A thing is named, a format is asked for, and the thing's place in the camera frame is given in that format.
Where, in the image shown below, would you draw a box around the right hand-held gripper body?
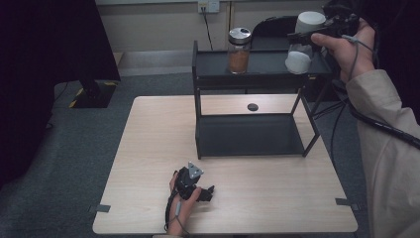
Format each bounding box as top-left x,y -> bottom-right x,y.
324,13 -> 362,38

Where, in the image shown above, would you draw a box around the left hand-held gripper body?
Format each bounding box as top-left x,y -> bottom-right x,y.
174,162 -> 204,201

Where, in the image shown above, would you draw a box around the white jar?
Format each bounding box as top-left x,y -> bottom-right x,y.
284,10 -> 328,75

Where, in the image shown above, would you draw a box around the glass spice jar metal lid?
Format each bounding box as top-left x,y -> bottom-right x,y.
227,27 -> 253,75

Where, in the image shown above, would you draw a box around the black two-tier shelf rack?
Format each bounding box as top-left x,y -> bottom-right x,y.
191,39 -> 343,161

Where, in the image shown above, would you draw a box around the person's left hand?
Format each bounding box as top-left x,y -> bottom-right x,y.
165,171 -> 203,237

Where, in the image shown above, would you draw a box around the person's right hand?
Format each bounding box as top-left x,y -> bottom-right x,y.
310,18 -> 377,84

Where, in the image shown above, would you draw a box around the black folding chair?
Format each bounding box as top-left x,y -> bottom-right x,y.
246,15 -> 300,51

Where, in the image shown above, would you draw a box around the grey tape piece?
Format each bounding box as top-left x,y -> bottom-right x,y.
87,203 -> 112,214
334,196 -> 362,212

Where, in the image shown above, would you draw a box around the black stand base yellow tape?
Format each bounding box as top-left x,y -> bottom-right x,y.
67,78 -> 119,109

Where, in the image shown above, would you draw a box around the left hand-held gripper cable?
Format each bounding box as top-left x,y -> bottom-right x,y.
163,189 -> 190,237

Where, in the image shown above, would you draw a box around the hand-held gripper cable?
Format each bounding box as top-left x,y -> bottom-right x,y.
341,34 -> 420,151
163,189 -> 190,237

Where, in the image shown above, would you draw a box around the black outlet cable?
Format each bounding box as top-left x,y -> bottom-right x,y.
201,6 -> 214,52

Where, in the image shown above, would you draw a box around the white wall outlet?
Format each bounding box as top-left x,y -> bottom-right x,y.
197,0 -> 221,15

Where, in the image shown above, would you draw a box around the black floor cable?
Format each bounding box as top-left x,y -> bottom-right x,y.
330,102 -> 348,168

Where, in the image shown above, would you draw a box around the right hand-held gripper cable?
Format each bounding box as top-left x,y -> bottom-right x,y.
341,34 -> 420,151

